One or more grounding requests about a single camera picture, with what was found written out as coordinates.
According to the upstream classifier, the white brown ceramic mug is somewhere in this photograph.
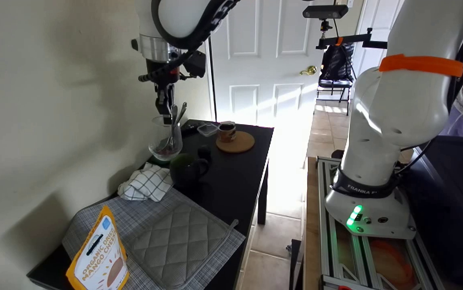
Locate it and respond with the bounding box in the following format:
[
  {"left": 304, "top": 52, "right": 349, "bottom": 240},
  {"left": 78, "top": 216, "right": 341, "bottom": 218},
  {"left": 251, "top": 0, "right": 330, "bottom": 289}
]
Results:
[{"left": 218, "top": 121, "right": 239, "bottom": 144}]

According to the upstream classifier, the orange strap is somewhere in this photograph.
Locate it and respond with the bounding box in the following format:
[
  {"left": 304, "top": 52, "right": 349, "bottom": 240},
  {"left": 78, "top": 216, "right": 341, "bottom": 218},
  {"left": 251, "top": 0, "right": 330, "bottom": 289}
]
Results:
[{"left": 378, "top": 52, "right": 463, "bottom": 79}]

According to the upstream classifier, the clear plastic container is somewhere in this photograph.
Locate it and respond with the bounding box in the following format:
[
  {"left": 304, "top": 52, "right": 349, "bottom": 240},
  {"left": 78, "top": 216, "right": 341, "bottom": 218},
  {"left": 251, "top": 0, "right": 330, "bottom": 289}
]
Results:
[{"left": 196, "top": 123, "right": 222, "bottom": 139}]

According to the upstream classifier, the black camera on stand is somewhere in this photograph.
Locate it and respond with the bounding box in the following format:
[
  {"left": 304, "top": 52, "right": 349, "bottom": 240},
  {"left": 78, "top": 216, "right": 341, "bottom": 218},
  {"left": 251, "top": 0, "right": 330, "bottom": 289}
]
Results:
[{"left": 302, "top": 3, "right": 389, "bottom": 52}]

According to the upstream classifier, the brass door knob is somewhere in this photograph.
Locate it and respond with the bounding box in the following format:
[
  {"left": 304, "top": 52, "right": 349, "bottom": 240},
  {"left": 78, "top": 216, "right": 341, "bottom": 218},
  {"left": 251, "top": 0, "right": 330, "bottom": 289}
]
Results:
[{"left": 299, "top": 65, "right": 320, "bottom": 77}]

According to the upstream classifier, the round wooden board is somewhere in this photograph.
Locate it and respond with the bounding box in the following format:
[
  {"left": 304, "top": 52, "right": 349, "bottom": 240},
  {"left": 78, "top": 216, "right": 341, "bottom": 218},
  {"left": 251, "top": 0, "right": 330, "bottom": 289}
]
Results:
[{"left": 215, "top": 129, "right": 257, "bottom": 156}]

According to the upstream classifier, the grey plaid cloth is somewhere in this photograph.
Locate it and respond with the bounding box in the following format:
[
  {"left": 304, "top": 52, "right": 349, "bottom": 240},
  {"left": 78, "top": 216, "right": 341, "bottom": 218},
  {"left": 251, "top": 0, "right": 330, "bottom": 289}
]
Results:
[{"left": 60, "top": 187, "right": 247, "bottom": 290}]

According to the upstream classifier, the clear glass cup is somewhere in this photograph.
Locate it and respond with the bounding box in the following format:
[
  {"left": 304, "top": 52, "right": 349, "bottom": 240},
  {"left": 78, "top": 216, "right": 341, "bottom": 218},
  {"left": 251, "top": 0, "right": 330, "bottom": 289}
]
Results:
[{"left": 147, "top": 119, "right": 186, "bottom": 163}]

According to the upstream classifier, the black chair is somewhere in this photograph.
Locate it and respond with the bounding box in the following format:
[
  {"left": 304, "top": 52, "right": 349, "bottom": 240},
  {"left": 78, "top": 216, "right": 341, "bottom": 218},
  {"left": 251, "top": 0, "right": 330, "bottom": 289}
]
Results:
[{"left": 315, "top": 44, "right": 356, "bottom": 105}]

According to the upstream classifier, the aluminium wood robot platform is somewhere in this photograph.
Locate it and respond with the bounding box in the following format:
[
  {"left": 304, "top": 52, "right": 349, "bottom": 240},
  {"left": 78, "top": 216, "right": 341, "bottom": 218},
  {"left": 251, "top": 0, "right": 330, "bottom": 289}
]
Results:
[{"left": 302, "top": 155, "right": 447, "bottom": 290}]

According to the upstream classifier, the black mug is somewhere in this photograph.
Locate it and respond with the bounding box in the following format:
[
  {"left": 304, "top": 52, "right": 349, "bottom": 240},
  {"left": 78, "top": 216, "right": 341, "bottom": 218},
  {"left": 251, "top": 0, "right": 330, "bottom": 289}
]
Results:
[{"left": 168, "top": 152, "right": 215, "bottom": 190}]

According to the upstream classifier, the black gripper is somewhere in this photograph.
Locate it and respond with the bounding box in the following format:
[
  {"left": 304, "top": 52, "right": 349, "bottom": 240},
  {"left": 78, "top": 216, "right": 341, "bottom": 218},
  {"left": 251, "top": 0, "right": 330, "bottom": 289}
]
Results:
[{"left": 144, "top": 57, "right": 189, "bottom": 155}]

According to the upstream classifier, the grey quilted pot holder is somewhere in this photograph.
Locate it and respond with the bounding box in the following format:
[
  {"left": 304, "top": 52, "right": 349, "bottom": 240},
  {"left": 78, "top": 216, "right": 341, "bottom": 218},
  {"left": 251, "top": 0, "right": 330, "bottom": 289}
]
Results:
[{"left": 128, "top": 202, "right": 235, "bottom": 290}]

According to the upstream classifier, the white checkered kitchen towel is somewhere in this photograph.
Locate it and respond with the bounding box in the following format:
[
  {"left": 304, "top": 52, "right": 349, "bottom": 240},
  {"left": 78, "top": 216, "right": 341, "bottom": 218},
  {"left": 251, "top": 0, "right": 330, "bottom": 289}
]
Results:
[{"left": 117, "top": 163, "right": 175, "bottom": 205}]

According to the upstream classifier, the orange white food package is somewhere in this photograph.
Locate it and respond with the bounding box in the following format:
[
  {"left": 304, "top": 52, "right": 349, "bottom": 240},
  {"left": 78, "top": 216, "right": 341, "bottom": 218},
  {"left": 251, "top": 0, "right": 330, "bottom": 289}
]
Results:
[{"left": 65, "top": 205, "right": 133, "bottom": 290}]

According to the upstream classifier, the black table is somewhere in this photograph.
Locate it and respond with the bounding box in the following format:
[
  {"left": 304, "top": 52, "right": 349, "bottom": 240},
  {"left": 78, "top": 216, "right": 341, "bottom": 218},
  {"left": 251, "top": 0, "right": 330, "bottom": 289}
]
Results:
[{"left": 26, "top": 118, "right": 276, "bottom": 290}]

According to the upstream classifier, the dark blue seat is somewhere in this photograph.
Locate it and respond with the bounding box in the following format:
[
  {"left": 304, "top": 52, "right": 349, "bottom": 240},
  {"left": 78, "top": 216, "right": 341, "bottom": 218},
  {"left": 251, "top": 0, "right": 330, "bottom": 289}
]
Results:
[{"left": 402, "top": 134, "right": 463, "bottom": 290}]

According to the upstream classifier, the white panel door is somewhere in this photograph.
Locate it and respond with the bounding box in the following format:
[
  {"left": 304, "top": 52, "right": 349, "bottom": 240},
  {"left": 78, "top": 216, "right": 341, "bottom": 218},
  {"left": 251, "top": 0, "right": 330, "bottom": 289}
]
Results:
[{"left": 207, "top": 0, "right": 364, "bottom": 126}]

